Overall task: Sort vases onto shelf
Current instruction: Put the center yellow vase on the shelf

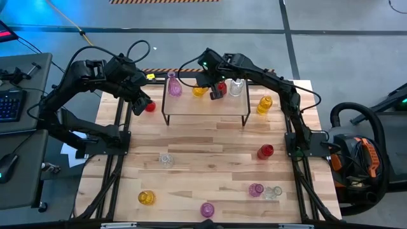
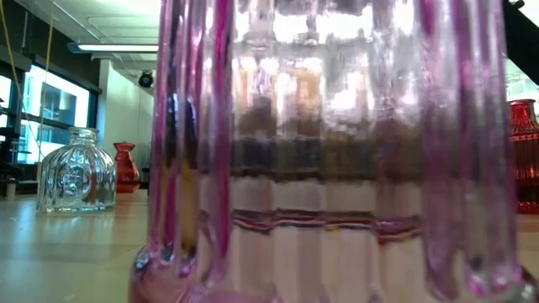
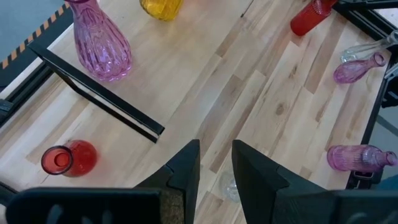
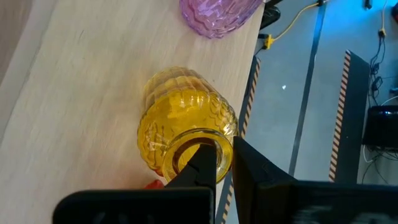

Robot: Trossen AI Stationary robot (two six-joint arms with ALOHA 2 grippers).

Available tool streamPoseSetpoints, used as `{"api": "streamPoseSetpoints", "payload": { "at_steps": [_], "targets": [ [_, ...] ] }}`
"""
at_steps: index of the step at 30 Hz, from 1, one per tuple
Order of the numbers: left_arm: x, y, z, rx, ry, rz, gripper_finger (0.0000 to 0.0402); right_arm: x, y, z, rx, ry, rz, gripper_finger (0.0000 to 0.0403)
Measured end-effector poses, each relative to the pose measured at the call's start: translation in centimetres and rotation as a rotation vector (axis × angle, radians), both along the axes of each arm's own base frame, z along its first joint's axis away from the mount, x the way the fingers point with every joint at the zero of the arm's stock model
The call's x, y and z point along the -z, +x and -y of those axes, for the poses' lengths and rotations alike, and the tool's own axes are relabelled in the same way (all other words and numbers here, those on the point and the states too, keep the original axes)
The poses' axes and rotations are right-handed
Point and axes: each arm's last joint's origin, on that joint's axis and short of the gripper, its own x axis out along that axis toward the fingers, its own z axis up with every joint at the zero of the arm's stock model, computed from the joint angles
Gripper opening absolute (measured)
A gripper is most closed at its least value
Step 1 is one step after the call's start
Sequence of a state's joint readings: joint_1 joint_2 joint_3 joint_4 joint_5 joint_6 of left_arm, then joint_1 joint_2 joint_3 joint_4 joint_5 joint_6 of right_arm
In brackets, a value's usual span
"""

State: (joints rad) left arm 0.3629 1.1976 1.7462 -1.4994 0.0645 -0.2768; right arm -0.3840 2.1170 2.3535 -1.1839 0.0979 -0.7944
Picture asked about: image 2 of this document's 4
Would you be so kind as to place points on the pink ribbed glass vase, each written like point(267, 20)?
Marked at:
point(332, 168)

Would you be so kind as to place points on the clear squat glass vase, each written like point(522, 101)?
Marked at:
point(76, 177)

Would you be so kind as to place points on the red ribbed glass vase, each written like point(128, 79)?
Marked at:
point(526, 160)

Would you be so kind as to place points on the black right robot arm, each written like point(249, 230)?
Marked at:
point(524, 38)

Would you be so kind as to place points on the red faceted glass vase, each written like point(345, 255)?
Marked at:
point(126, 168)

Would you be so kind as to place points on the long ceiling light fixture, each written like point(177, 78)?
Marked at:
point(118, 47)

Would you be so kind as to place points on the large window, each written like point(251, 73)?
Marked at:
point(54, 109)

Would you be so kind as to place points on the black equipment rack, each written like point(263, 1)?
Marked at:
point(8, 155)

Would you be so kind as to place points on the round black ceiling camera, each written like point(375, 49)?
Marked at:
point(145, 79)

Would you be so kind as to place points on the short white post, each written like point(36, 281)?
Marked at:
point(10, 190)

